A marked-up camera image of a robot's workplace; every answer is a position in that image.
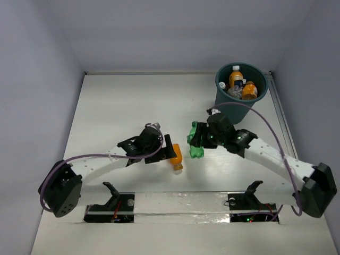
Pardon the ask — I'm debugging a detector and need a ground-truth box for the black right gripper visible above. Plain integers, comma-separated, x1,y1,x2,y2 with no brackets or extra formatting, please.
190,121,225,148

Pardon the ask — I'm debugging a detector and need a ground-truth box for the orange juice bottle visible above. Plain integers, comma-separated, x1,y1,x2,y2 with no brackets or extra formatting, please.
169,143,183,171
242,81,258,100

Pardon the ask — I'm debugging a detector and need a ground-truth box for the green sprite bottle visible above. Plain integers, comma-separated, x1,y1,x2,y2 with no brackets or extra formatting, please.
186,121,204,159

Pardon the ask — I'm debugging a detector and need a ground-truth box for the orange label tea bottle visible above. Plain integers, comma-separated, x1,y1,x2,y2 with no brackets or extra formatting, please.
218,82,226,90

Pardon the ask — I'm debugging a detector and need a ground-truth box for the clear pepsi bottle black cap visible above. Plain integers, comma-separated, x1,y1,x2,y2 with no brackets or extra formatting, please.
227,85,243,99

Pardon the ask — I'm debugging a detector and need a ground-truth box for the yellow blue milk tea bottle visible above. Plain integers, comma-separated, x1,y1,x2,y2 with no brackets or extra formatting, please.
229,65,243,88

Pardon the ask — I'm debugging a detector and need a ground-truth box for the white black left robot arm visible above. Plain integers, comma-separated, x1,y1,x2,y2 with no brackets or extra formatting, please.
38,123,176,218

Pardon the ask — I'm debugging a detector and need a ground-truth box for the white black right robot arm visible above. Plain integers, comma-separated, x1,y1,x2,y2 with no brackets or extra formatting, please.
187,111,337,218

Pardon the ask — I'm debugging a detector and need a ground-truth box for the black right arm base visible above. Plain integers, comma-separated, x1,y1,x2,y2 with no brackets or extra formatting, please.
223,181,279,223

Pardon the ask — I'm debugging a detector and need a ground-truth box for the teal plastic bin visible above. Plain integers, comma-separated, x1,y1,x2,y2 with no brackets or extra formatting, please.
215,62,268,124

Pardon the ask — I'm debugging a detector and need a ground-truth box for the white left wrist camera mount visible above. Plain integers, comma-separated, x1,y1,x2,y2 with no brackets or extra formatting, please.
145,122,160,130

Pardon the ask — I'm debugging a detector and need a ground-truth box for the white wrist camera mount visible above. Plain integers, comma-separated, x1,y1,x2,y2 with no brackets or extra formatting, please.
145,122,160,130
207,107,220,115

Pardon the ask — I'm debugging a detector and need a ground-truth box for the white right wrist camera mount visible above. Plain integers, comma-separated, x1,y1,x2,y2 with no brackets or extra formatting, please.
207,107,220,115

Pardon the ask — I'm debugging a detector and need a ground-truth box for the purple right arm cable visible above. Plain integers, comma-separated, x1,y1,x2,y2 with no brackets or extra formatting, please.
209,102,303,217

